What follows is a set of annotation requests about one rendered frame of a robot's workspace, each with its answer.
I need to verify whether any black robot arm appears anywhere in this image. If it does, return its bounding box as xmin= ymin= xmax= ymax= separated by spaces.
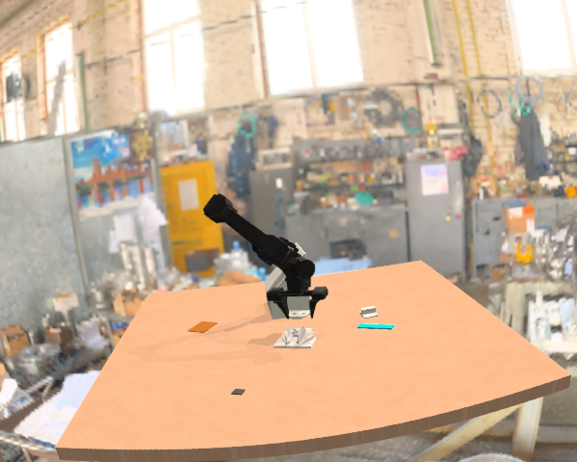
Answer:
xmin=203 ymin=193 xmax=316 ymax=290

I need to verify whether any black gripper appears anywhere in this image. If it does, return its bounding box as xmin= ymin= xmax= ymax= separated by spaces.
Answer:
xmin=266 ymin=273 xmax=328 ymax=320

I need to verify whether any orange rectangular plate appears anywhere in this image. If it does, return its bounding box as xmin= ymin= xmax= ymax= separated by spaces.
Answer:
xmin=187 ymin=321 xmax=218 ymax=333

